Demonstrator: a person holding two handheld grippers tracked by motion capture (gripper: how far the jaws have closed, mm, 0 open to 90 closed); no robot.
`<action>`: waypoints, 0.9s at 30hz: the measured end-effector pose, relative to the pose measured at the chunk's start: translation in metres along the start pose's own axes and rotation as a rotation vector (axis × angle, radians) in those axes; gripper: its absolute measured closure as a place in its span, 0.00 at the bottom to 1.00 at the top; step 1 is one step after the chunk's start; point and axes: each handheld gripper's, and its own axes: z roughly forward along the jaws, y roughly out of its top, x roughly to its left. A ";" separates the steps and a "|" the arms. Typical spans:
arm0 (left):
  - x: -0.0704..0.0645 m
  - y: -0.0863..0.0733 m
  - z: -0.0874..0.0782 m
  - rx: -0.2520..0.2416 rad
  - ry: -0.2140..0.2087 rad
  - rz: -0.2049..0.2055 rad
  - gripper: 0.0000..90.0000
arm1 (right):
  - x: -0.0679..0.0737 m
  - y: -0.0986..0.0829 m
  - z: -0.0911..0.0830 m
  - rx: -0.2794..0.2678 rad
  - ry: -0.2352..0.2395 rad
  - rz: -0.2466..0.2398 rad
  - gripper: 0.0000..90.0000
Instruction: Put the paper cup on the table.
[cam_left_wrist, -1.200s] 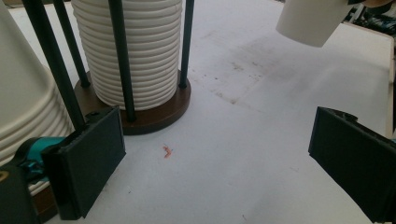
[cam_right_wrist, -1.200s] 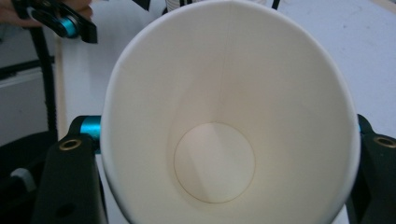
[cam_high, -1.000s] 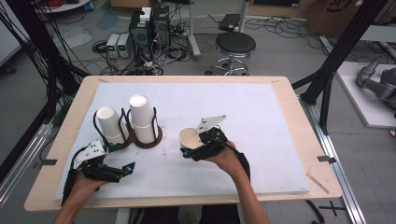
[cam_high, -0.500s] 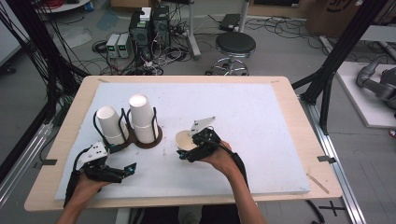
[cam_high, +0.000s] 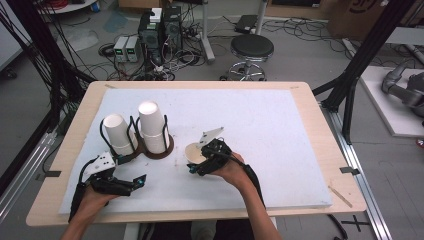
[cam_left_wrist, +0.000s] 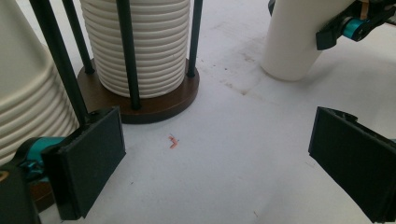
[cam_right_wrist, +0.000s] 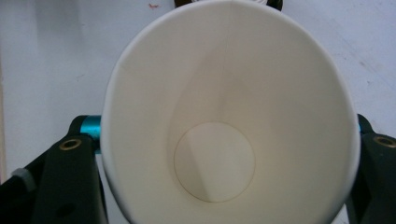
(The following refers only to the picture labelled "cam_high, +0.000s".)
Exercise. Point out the person's right hand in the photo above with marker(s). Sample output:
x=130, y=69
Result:
x=236, y=171

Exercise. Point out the black computer tower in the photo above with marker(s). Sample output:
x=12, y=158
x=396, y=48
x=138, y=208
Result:
x=149, y=36
x=173, y=28

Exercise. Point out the white floor platform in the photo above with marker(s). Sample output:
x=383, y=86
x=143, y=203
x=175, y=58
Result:
x=386, y=113

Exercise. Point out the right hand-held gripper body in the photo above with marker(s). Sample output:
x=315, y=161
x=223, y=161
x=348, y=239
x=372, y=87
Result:
x=216, y=153

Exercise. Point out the grey power supply unit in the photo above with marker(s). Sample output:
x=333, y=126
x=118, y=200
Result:
x=132, y=48
x=120, y=48

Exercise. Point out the white table leg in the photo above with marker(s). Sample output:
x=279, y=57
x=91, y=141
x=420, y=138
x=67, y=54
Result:
x=131, y=232

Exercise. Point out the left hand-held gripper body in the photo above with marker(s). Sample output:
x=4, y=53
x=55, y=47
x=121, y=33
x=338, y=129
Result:
x=103, y=165

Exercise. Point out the aluminium floor rail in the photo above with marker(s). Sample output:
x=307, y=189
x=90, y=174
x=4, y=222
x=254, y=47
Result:
x=360, y=173
x=23, y=180

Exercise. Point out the black tape strip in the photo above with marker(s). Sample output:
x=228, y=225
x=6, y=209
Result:
x=52, y=173
x=350, y=170

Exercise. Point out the small white box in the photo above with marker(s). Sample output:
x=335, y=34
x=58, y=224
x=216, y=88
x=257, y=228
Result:
x=155, y=15

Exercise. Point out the thin wooden stick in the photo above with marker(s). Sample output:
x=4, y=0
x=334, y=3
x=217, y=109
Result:
x=340, y=196

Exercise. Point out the person's dark trousers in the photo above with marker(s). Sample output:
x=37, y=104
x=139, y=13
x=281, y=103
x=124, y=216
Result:
x=170, y=231

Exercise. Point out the short stack of white cups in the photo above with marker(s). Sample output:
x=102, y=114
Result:
x=118, y=135

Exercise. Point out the brown cardboard box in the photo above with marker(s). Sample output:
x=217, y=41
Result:
x=353, y=16

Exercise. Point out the flat black device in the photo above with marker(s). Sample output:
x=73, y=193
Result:
x=246, y=24

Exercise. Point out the black metal frame post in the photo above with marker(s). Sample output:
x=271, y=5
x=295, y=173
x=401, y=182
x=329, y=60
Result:
x=366, y=53
x=40, y=50

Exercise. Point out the white paper cup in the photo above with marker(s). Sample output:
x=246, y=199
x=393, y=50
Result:
x=193, y=154

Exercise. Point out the white foam mat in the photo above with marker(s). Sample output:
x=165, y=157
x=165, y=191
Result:
x=266, y=133

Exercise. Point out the person's left hand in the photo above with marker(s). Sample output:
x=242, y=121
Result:
x=93, y=203

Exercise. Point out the black round stool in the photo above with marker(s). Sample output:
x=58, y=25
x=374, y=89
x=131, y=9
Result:
x=251, y=46

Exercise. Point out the tall stack of white cups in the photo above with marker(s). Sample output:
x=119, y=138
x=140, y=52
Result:
x=151, y=126

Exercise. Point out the grey desk leg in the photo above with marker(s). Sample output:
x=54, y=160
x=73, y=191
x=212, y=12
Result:
x=207, y=36
x=260, y=16

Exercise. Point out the white round table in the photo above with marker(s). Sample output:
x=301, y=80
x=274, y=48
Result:
x=70, y=6

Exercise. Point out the black cross floor tape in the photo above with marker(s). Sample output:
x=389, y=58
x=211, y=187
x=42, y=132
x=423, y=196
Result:
x=356, y=223

